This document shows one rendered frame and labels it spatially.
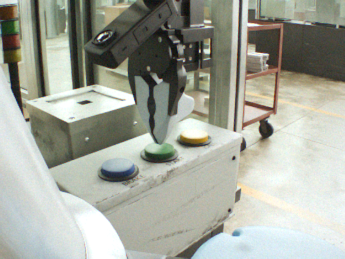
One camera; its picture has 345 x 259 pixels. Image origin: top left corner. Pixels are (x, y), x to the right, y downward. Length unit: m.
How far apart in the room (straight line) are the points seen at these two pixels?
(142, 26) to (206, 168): 0.22
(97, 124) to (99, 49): 0.28
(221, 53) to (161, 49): 0.20
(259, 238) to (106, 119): 0.49
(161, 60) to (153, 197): 0.17
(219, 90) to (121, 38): 0.27
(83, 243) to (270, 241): 0.11
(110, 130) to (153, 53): 0.28
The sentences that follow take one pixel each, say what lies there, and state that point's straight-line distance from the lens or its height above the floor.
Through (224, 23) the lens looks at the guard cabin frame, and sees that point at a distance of 0.59.
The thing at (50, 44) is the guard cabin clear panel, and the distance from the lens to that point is 1.11.
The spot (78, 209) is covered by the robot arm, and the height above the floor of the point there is 1.01.
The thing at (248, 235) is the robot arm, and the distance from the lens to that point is 0.21.
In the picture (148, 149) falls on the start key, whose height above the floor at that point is 0.91.
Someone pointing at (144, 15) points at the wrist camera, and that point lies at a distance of 0.41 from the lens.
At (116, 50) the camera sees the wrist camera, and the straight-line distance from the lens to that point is 0.38.
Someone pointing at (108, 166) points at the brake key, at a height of 0.91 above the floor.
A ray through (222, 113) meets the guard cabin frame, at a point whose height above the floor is 0.91.
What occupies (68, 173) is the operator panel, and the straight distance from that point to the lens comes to 0.46.
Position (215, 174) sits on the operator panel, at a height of 0.85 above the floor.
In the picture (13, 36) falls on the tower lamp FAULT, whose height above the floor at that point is 1.03.
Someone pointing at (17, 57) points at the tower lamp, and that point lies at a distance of 0.85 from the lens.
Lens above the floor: 1.11
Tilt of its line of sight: 21 degrees down
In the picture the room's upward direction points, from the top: straight up
